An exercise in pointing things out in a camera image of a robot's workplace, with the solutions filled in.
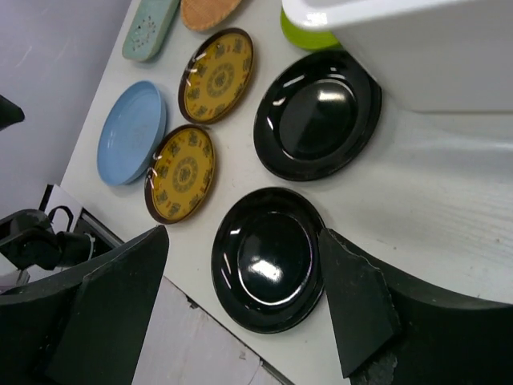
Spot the black round plate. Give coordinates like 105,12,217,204
253,50,382,182
211,187,325,334

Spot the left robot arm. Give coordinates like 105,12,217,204
1,205,95,271

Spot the white plastic bin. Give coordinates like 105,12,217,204
282,1,512,112

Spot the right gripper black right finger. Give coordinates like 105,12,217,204
319,229,402,378

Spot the yellow patterned plate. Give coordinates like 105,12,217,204
178,27,255,124
144,124,216,225

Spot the green round plate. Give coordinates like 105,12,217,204
281,9,341,51

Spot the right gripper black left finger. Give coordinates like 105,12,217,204
44,225,169,384

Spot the light blue round plate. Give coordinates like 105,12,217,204
97,80,168,186

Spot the orange woven round plate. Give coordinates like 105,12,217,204
180,0,241,31

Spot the celadon rectangular plate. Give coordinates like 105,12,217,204
122,0,180,63

